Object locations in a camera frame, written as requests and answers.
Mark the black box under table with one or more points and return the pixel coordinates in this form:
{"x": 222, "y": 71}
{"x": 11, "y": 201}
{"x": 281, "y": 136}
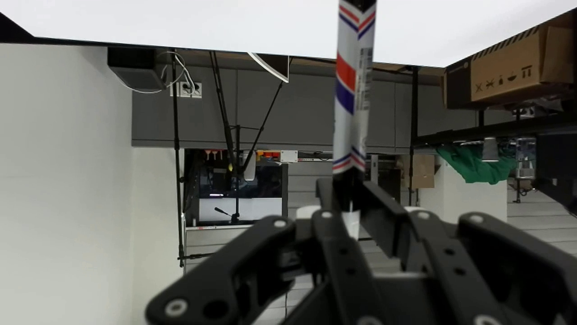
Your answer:
{"x": 137, "y": 65}

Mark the green cloth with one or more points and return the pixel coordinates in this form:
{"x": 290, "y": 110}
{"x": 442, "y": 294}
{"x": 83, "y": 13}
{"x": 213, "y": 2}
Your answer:
{"x": 480, "y": 164}

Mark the small brown cardboard box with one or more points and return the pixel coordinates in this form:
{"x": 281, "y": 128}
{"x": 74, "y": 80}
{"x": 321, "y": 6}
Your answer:
{"x": 424, "y": 172}

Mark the black tripod stand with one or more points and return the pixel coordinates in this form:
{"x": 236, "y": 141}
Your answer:
{"x": 240, "y": 119}

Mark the white power strip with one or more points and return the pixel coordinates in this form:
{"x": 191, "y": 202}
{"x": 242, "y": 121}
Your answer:
{"x": 186, "y": 90}

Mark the white partition panel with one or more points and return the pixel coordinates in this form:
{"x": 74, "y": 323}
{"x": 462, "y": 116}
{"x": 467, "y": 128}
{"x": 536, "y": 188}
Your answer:
{"x": 65, "y": 181}

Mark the dark workstation screen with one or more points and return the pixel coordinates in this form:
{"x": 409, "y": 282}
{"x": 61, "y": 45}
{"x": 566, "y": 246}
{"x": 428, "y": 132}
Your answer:
{"x": 235, "y": 186}

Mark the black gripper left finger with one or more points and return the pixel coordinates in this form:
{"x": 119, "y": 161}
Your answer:
{"x": 253, "y": 271}

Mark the thin black upright pole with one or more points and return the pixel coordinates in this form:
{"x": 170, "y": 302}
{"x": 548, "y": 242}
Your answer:
{"x": 415, "y": 132}

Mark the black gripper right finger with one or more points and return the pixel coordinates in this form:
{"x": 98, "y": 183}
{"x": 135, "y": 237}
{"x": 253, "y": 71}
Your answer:
{"x": 498, "y": 264}

